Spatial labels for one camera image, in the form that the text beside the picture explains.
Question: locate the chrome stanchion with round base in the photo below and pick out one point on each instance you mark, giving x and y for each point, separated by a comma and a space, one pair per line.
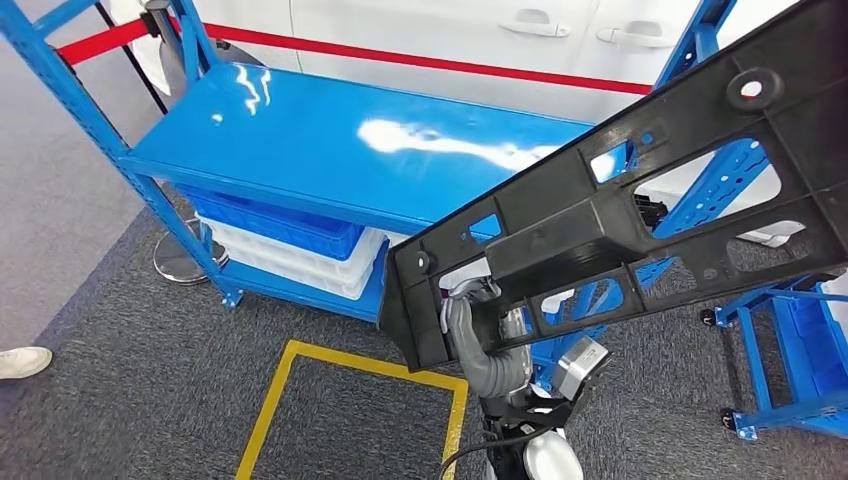
175, 262

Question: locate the white car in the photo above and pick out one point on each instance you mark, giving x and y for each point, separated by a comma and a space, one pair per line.
397, 26

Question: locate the person's shoe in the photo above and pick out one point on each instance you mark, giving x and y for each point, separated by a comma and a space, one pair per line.
23, 363

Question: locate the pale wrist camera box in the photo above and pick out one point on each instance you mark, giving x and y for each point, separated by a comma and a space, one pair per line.
580, 364

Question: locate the black plastic bracket part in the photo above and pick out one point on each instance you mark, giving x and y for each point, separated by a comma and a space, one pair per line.
652, 212

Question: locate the blue metal shelf rack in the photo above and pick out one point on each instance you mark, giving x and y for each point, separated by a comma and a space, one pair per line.
298, 146
755, 361

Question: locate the red barrier belt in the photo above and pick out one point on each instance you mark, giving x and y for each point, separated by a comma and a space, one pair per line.
397, 58

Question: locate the stanchion post with black head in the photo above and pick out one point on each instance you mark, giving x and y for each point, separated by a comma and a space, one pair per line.
162, 46

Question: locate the black plastic plate frame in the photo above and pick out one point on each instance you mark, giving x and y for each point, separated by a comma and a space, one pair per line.
563, 232

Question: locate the black caster wheel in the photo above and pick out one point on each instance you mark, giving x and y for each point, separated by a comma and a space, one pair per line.
709, 317
729, 419

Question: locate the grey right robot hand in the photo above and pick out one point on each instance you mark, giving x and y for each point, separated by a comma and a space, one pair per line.
497, 378

